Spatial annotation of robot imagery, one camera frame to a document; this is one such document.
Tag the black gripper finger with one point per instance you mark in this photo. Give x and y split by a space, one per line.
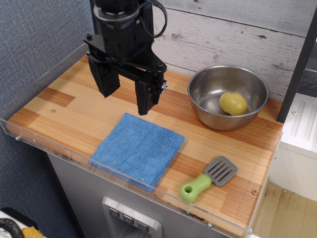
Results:
147 96
106 79

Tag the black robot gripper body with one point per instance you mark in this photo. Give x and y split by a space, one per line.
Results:
124 41

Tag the yellow potato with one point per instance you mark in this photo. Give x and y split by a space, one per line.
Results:
233 103

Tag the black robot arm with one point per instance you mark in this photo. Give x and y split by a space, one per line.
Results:
123 46

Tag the blue folded rag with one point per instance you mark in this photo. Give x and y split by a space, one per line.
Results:
137 150

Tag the stainless steel bowl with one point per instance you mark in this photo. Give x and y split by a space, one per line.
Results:
206 87

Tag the grey toy fridge cabinet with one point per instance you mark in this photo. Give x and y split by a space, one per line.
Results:
85 189

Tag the silver dispenser button panel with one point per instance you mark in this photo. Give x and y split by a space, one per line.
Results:
126 222

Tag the white toy sink counter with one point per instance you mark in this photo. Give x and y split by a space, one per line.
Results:
294 166

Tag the yellow object at corner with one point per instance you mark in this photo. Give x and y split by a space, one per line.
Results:
31 232

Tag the clear acrylic guard rail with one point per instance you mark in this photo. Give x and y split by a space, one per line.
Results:
57 107

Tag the green handled grey spatula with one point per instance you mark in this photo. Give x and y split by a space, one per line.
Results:
220 171

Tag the dark right vertical post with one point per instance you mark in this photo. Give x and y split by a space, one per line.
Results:
299 69

